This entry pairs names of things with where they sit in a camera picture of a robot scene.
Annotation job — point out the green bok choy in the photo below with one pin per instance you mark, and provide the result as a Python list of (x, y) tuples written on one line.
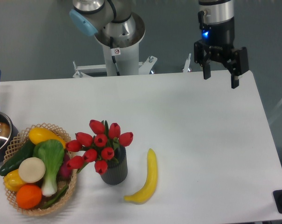
[(51, 152)]

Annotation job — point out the green bean pod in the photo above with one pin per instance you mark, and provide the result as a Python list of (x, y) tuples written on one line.
[(56, 198)]

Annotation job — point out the dark grey ribbed vase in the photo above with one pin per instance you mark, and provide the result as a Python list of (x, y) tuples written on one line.
[(116, 172)]

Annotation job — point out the orange fruit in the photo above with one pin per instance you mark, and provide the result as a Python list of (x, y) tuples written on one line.
[(28, 196)]

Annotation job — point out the green cucumber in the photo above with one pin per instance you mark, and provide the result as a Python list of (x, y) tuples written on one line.
[(25, 152)]

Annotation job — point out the yellow squash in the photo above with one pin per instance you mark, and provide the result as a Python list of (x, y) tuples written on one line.
[(39, 134)]

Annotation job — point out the red tulip bouquet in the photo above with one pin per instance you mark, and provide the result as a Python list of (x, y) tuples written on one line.
[(101, 148)]

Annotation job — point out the round beige bun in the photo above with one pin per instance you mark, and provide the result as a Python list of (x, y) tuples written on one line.
[(32, 170)]

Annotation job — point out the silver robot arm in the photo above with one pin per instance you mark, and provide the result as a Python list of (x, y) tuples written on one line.
[(216, 22)]

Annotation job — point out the yellow bell pepper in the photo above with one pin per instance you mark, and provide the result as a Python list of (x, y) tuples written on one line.
[(13, 182)]

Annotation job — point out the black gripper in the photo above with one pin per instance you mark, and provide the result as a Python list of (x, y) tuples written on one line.
[(217, 45)]

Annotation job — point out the purple red radish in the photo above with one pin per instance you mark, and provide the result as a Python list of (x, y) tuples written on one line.
[(64, 172)]

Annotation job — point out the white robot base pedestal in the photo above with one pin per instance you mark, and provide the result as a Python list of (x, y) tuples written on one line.
[(119, 31)]

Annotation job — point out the yellow banana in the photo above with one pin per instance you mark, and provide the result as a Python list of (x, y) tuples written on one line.
[(148, 189)]

